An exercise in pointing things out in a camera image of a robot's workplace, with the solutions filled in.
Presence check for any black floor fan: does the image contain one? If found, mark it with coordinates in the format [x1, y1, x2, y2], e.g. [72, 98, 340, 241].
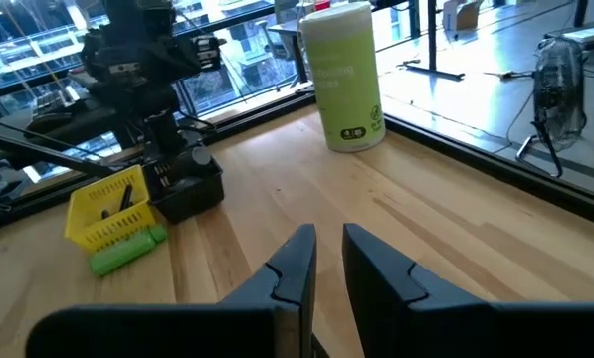
[514, 35, 589, 180]

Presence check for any black slotted plastic basket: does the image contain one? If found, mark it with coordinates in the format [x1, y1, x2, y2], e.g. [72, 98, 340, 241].
[141, 155, 226, 226]

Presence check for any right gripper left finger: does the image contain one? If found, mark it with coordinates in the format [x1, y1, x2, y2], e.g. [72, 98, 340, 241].
[25, 223, 318, 358]

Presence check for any brown cardboard box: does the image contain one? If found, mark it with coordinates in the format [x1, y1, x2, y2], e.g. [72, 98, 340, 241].
[442, 0, 483, 32]

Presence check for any green travel bottle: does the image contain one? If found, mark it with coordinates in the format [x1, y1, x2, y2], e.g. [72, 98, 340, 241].
[88, 223, 169, 278]

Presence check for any black fan cable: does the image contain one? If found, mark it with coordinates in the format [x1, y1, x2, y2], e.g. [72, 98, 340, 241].
[483, 69, 537, 155]

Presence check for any yellow slotted plastic basket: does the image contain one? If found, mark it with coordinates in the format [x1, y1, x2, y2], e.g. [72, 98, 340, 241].
[63, 163, 158, 255]

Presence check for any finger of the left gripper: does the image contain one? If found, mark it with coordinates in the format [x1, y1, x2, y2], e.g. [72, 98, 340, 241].
[164, 109, 189, 158]
[143, 111, 169, 161]

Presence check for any black tripod stand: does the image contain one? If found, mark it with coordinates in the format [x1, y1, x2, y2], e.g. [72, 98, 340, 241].
[399, 0, 467, 83]

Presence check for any green white wipes canister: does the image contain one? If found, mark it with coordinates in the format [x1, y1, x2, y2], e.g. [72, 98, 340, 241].
[298, 0, 388, 154]

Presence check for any black office desk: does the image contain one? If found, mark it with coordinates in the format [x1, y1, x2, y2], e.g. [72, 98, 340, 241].
[266, 18, 310, 87]

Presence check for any dark grey deodorant stick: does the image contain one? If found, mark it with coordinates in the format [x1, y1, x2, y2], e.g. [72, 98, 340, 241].
[189, 144, 215, 170]

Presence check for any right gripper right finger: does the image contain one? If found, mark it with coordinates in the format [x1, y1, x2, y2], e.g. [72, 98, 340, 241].
[342, 222, 594, 358]

